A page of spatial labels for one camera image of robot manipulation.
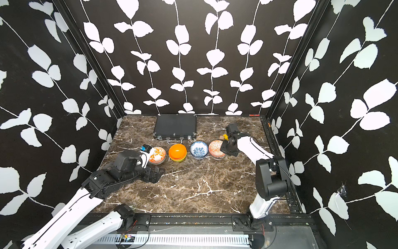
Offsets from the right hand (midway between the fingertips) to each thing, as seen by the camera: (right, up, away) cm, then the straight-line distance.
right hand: (222, 147), depth 93 cm
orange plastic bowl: (-28, -3, +2) cm, 28 cm away
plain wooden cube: (+1, +5, +13) cm, 15 cm away
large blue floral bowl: (-14, -2, +6) cm, 16 cm away
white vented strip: (-23, -40, -23) cm, 52 cm away
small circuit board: (-46, -40, -22) cm, 65 cm away
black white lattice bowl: (-2, -7, +3) cm, 8 cm away
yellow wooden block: (+4, +6, +15) cm, 16 cm away
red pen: (+32, +23, +31) cm, 49 cm away
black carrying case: (-31, +13, +15) cm, 37 cm away
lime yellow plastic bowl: (-28, -8, +2) cm, 29 cm away
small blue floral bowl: (-14, -5, +3) cm, 15 cm away
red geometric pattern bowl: (-5, -1, +3) cm, 5 cm away
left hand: (-33, -6, -22) cm, 40 cm away
